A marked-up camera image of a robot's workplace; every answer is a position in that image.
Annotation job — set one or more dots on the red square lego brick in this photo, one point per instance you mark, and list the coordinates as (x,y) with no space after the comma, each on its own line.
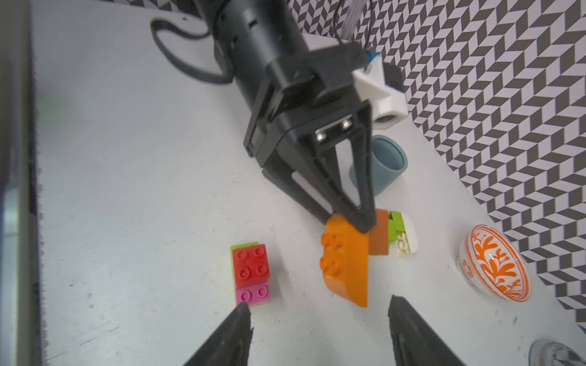
(250,265)

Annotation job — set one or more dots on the orange patterned small bowl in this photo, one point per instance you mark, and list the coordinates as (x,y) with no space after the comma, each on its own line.
(490,263)

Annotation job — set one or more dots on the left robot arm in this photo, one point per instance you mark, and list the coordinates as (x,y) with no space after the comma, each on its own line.
(207,10)

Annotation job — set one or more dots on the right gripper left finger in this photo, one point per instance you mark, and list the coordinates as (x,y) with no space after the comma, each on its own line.
(230,343)

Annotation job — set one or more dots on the orange long lego brick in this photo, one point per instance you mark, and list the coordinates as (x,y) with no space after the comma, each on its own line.
(345,260)

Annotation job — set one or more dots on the brown square lego brick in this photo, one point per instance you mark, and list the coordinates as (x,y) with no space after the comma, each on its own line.
(379,234)

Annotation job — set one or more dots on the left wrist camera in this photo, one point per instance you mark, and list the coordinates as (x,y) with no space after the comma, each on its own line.
(382,85)

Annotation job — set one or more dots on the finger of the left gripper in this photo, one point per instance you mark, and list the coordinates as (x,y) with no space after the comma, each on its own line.
(309,148)
(281,176)

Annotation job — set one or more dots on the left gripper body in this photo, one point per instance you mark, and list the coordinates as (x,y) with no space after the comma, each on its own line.
(277,73)

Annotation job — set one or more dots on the lime square lego brick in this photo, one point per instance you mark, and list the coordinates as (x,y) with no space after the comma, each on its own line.
(396,226)

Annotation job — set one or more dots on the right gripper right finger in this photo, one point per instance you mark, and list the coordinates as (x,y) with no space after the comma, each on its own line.
(414,341)

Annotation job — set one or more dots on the white long lego brick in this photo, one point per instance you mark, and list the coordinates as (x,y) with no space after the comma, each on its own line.
(408,243)

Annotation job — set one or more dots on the aluminium front rail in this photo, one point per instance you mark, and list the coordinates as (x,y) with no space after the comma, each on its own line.
(21,339)

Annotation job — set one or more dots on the pink square lego brick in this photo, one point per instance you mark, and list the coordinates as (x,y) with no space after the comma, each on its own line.
(253,294)

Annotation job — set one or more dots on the teal ceramic cup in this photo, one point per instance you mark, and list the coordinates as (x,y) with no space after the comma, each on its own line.
(388,163)

